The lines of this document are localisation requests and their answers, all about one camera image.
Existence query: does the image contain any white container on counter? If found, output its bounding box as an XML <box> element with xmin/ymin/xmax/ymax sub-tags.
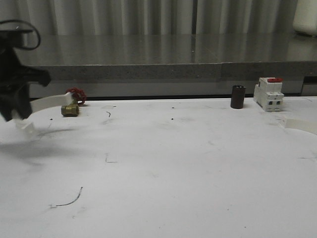
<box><xmin>293</xmin><ymin>0</ymin><xmax>317</xmax><ymax>36</ymax></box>

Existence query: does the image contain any white half-ring pipe clamp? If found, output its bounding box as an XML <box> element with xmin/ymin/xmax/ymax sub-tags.
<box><xmin>12</xmin><ymin>92</ymin><xmax>72</xmax><ymax>137</ymax></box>
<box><xmin>283</xmin><ymin>119</ymin><xmax>317</xmax><ymax>135</ymax></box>

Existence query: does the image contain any grey stone counter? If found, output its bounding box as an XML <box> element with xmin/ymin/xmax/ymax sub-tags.
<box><xmin>17</xmin><ymin>33</ymin><xmax>317</xmax><ymax>98</ymax></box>

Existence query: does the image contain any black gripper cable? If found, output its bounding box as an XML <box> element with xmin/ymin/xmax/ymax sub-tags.
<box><xmin>0</xmin><ymin>19</ymin><xmax>42</xmax><ymax>51</ymax></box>

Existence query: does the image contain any white circuit breaker red switch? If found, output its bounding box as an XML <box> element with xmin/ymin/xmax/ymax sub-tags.
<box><xmin>253</xmin><ymin>77</ymin><xmax>284</xmax><ymax>112</ymax></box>

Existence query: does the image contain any dark brown cylinder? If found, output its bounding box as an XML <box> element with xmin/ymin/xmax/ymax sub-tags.
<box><xmin>230</xmin><ymin>85</ymin><xmax>246</xmax><ymax>109</ymax></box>

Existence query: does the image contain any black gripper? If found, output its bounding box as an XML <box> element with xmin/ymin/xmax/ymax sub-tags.
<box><xmin>0</xmin><ymin>29</ymin><xmax>51</xmax><ymax>121</ymax></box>

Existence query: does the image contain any brass valve red handwheel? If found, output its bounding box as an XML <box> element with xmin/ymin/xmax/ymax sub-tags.
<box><xmin>61</xmin><ymin>87</ymin><xmax>87</xmax><ymax>117</ymax></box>

